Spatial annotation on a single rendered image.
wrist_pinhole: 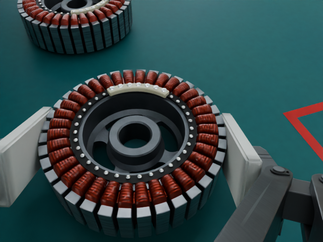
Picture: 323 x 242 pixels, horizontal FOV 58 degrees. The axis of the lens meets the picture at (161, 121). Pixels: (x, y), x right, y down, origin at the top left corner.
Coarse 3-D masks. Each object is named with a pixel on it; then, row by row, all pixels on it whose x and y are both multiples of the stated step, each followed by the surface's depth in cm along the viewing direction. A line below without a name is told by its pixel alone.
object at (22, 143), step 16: (48, 112) 19; (16, 128) 16; (32, 128) 16; (0, 144) 14; (16, 144) 14; (32, 144) 16; (0, 160) 13; (16, 160) 14; (32, 160) 16; (0, 176) 13; (16, 176) 14; (32, 176) 16; (0, 192) 14; (16, 192) 14
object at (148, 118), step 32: (64, 96) 19; (96, 96) 19; (128, 96) 20; (160, 96) 20; (192, 96) 19; (64, 128) 17; (96, 128) 20; (128, 128) 19; (192, 128) 17; (224, 128) 18; (64, 160) 16; (128, 160) 17; (160, 160) 18; (192, 160) 16; (64, 192) 15; (96, 192) 14; (128, 192) 14; (160, 192) 14; (192, 192) 15; (96, 224) 15; (128, 224) 15; (160, 224) 15
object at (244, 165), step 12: (228, 120) 18; (228, 132) 17; (240, 132) 16; (228, 144) 17; (240, 144) 15; (228, 156) 17; (240, 156) 14; (252, 156) 13; (228, 168) 17; (240, 168) 14; (252, 168) 13; (228, 180) 16; (240, 180) 14; (252, 180) 13; (240, 192) 14
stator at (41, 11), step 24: (24, 0) 28; (48, 0) 30; (72, 0) 31; (96, 0) 32; (120, 0) 29; (24, 24) 28; (48, 24) 26; (72, 24) 26; (96, 24) 26; (120, 24) 28; (48, 48) 28; (72, 48) 28; (96, 48) 28
